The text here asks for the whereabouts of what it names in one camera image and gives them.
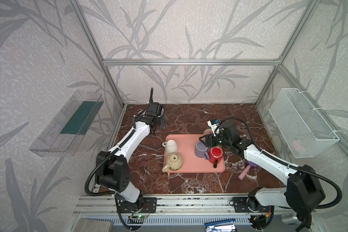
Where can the pink ghost pattern mug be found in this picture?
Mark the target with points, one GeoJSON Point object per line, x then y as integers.
{"type": "Point", "coordinates": [208, 131]}

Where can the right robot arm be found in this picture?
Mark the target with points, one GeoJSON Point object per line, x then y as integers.
{"type": "Point", "coordinates": [304, 191]}

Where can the lavender ceramic mug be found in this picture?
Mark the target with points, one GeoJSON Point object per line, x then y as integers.
{"type": "Point", "coordinates": [201, 151]}

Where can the pink item in basket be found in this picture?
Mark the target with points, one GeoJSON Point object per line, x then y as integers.
{"type": "Point", "coordinates": [298, 145]}

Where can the red mug black handle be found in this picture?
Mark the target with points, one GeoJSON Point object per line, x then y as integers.
{"type": "Point", "coordinates": [215, 156]}

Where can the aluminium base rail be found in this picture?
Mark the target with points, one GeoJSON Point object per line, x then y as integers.
{"type": "Point", "coordinates": [177, 209]}

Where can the white ceramic mug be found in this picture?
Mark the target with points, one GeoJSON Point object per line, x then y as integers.
{"type": "Point", "coordinates": [170, 146]}

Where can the clear plastic wall bin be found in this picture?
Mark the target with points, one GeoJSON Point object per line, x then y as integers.
{"type": "Point", "coordinates": [64, 134]}

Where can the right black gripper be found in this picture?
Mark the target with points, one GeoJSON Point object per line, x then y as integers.
{"type": "Point", "coordinates": [208, 139]}

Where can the blue stapler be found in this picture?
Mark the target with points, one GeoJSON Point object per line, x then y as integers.
{"type": "Point", "coordinates": [221, 226]}

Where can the cream speckled squat mug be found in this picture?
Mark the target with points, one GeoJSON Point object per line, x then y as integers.
{"type": "Point", "coordinates": [174, 162]}

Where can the pink plastic tray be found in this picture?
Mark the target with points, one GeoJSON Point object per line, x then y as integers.
{"type": "Point", "coordinates": [191, 163]}

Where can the white wire mesh basket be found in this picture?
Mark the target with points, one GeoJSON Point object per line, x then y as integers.
{"type": "Point", "coordinates": [298, 119]}

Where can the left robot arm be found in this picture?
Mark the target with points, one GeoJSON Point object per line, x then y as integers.
{"type": "Point", "coordinates": [111, 174]}

